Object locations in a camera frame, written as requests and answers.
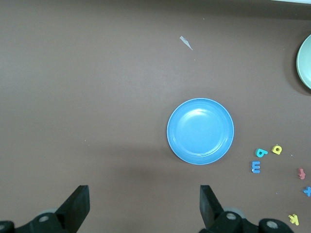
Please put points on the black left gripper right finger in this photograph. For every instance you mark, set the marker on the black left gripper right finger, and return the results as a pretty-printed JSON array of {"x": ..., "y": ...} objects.
[{"x": 210, "y": 206}]

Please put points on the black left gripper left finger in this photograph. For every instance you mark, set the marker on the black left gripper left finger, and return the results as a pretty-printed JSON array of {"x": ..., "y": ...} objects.
[{"x": 77, "y": 206}]

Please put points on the blue foam letter m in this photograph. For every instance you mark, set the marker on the blue foam letter m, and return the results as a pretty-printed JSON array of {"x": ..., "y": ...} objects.
[{"x": 256, "y": 167}]

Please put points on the teal foam letter b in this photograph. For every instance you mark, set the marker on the teal foam letter b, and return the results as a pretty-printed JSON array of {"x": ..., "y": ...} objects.
[{"x": 260, "y": 153}]

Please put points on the yellow letter d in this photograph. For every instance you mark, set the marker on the yellow letter d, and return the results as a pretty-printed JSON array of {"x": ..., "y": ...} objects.
[{"x": 277, "y": 149}]

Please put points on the blue plate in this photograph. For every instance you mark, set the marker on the blue plate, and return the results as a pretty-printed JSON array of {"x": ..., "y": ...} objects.
[{"x": 200, "y": 131}]

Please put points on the yellow foam letter k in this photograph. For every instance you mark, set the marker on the yellow foam letter k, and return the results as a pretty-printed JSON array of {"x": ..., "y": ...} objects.
[{"x": 294, "y": 219}]

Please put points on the red foam letter f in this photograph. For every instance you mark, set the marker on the red foam letter f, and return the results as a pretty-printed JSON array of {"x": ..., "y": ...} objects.
[{"x": 301, "y": 173}]

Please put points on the blue foam letter x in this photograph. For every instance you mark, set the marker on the blue foam letter x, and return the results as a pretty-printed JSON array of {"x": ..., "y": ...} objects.
[{"x": 308, "y": 191}]

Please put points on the brown table mat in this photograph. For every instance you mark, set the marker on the brown table mat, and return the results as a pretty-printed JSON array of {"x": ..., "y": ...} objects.
[{"x": 73, "y": 97}]

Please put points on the pale green plate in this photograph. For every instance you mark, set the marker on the pale green plate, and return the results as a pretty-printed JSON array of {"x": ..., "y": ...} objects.
[{"x": 306, "y": 63}]

